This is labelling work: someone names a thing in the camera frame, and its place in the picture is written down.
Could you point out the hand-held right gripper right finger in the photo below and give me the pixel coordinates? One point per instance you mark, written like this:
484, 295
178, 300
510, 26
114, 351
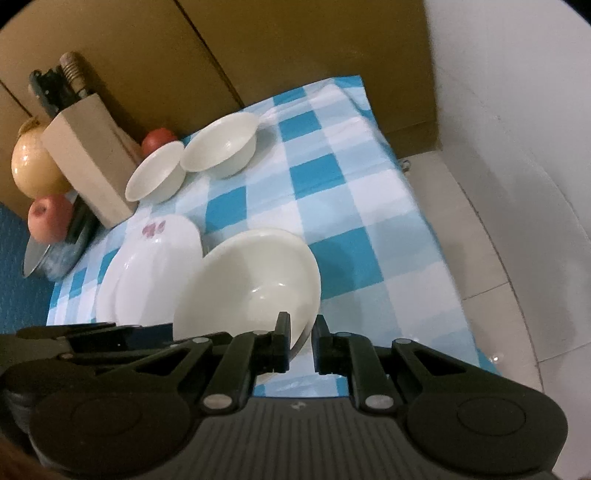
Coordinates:
321, 346

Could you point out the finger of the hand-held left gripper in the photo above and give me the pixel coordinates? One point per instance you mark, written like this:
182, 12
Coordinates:
138, 339
69, 330

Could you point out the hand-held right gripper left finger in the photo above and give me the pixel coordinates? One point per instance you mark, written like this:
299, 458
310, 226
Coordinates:
281, 344

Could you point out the gold rimmed floral plate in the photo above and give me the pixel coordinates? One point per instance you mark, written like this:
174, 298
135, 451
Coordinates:
105, 295

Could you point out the small pink flower plate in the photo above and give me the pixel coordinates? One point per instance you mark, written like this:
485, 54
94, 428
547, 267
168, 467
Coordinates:
152, 272

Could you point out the cream bowl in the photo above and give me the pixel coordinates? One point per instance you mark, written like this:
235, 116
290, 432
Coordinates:
154, 177
249, 277
217, 145

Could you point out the steel pot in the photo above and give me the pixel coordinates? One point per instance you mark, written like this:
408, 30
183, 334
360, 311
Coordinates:
60, 265

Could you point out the blue foam mat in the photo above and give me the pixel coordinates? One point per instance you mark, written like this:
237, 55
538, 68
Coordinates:
18, 286

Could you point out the steel pot lid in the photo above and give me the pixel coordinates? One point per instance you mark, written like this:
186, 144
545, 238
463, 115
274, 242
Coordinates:
31, 258

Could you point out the red apple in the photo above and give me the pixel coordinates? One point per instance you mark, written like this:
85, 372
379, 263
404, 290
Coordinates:
48, 219

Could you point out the blue white checkered tablecloth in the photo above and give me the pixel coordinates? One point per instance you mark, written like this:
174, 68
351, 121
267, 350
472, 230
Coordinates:
351, 207

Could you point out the wooden knife block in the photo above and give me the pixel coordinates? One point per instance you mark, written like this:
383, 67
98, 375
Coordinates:
92, 161

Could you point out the yellow pomelo in net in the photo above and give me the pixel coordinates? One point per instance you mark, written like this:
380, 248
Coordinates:
32, 161

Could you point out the red tomato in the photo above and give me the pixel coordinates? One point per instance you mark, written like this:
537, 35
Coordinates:
157, 138

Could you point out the wooden cabinet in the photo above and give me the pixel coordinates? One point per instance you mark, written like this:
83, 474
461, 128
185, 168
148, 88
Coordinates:
300, 46

